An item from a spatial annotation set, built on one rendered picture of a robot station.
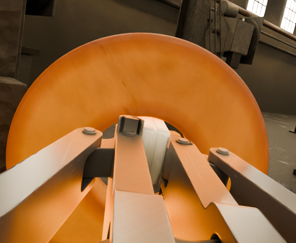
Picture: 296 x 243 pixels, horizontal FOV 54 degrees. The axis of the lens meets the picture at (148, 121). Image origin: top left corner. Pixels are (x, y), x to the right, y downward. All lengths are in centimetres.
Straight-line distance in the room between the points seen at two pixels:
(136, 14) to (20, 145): 786
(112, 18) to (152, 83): 744
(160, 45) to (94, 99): 4
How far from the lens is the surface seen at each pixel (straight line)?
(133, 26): 795
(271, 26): 1172
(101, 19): 743
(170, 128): 263
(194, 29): 422
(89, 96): 16
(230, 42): 778
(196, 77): 16
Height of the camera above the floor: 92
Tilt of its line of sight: 10 degrees down
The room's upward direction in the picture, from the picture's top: 11 degrees clockwise
